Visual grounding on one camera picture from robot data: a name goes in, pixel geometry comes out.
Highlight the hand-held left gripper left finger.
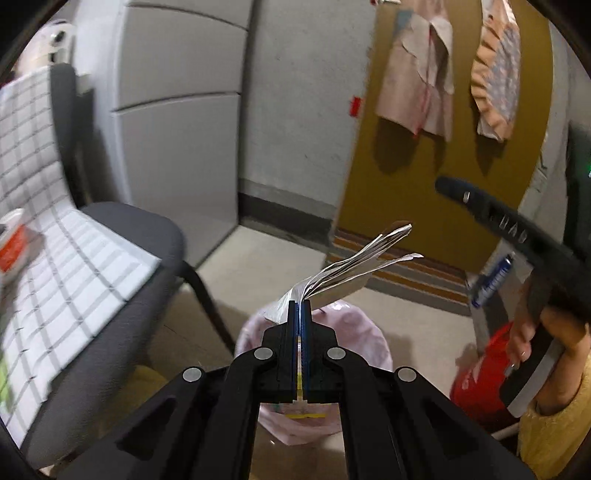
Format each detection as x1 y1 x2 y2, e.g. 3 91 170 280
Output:
58 300 302 480

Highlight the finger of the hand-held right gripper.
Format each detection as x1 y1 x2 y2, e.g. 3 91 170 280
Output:
435 176 532 247

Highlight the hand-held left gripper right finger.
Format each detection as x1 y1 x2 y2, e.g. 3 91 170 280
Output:
302 299 540 480

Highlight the pink bag lined bin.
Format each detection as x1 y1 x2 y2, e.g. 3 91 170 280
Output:
235 299 393 446

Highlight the silver foil snack wrapper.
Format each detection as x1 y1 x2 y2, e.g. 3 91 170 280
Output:
263 224 426 420

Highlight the person's right forearm yellow sleeve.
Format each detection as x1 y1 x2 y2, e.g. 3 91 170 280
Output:
516 344 591 478

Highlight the person's right hand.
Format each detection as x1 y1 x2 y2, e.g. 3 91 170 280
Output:
507 279 591 370

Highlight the mustard brown door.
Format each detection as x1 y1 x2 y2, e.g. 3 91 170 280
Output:
330 0 555 274

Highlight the blue cylindrical can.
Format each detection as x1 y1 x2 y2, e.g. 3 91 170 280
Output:
470 252 516 309

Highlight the striped floor mat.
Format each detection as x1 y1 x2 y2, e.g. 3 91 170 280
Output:
329 230 472 305

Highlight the hanging orange fan cloth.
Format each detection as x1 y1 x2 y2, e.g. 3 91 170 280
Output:
470 0 522 142

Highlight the pink hanging garment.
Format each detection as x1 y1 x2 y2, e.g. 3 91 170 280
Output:
375 0 456 142

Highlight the red plastic bucket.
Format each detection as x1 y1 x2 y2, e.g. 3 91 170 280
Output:
450 320 529 431

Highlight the yellow cloth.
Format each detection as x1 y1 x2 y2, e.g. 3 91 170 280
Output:
107 364 172 437

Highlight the grey office chair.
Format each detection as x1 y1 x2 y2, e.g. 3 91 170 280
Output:
9 62 237 468

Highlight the white checkered cloth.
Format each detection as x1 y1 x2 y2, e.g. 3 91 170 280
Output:
0 67 162 445

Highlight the grey cabinet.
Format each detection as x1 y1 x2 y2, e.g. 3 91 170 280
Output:
74 0 256 269

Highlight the white round appliance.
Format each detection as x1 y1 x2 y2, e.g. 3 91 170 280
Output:
18 21 78 77

